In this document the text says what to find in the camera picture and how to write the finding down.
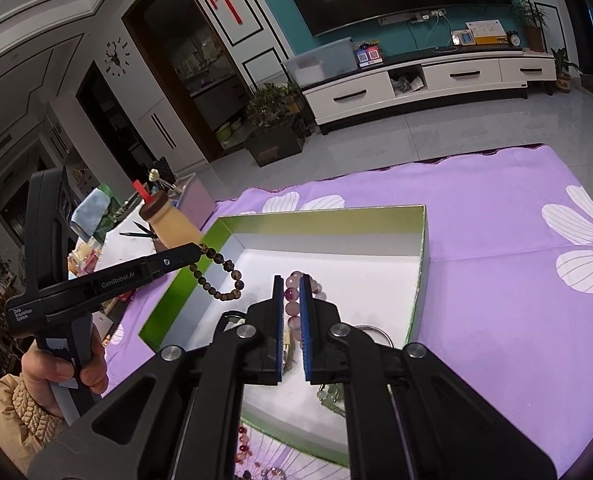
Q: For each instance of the cream wrist watch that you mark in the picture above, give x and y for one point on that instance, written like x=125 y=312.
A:
x=288 y=347

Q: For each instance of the potted plant on floor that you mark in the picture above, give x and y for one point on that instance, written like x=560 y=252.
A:
x=276 y=113

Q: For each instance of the white yellow calendar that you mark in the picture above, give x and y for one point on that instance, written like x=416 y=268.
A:
x=487 y=32

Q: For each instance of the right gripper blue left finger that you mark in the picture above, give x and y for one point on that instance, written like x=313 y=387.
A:
x=278 y=325

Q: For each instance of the blue red QR stand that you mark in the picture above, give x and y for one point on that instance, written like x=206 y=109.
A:
x=368 y=54

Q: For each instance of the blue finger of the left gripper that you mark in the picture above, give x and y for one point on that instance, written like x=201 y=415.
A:
x=173 y=259

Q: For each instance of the silver bangle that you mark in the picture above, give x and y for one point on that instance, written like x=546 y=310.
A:
x=377 y=334

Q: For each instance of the clear plastic storage bin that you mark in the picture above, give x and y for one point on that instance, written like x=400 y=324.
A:
x=323 y=63

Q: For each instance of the jade green pendant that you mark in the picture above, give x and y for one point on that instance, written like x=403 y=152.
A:
x=332 y=397

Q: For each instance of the light blue cloth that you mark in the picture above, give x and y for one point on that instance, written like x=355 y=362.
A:
x=87 y=216

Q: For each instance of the green cardboard box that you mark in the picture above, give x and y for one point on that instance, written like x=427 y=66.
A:
x=370 y=262

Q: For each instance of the small floor plant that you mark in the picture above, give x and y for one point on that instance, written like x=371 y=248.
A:
x=563 y=66

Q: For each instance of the yellow bear bottle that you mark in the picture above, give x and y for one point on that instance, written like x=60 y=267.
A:
x=170 y=225

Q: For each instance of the white TV cabinet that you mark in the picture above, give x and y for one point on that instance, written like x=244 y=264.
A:
x=411 y=79

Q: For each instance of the pink snack package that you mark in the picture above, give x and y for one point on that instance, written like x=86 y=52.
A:
x=84 y=257

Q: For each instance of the small alarm clock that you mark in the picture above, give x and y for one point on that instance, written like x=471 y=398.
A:
x=513 y=39

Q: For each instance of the beige knit sleeve forearm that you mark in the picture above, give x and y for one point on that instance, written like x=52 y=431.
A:
x=25 y=427

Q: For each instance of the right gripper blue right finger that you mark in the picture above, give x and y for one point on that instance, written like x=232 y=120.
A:
x=306 y=315

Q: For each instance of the person's left hand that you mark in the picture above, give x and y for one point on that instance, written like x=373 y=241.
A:
x=40 y=369

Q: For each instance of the black wall clock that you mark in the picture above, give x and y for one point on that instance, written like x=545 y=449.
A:
x=116 y=57

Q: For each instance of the white paper sheet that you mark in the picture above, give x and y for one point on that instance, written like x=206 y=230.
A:
x=118 y=249

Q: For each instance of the potted plant on cabinet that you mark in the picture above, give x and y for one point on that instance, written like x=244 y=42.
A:
x=532 y=20

